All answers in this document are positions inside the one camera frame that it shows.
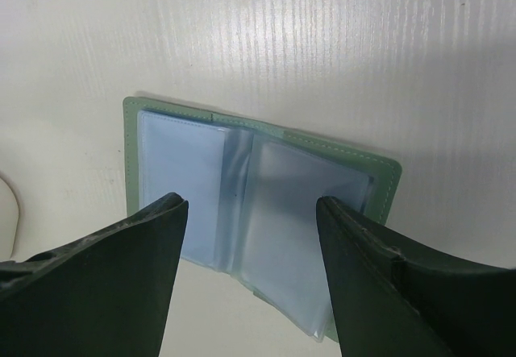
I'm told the green card holder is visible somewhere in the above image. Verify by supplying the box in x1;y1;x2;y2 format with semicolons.
123;97;402;340

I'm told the white oblong tray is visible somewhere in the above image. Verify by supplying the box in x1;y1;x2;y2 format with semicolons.
0;172;20;261

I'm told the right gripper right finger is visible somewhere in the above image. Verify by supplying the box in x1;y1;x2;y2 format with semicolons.
316;197;515;356

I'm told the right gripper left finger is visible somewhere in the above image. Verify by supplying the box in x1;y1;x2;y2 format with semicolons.
1;193;189;356

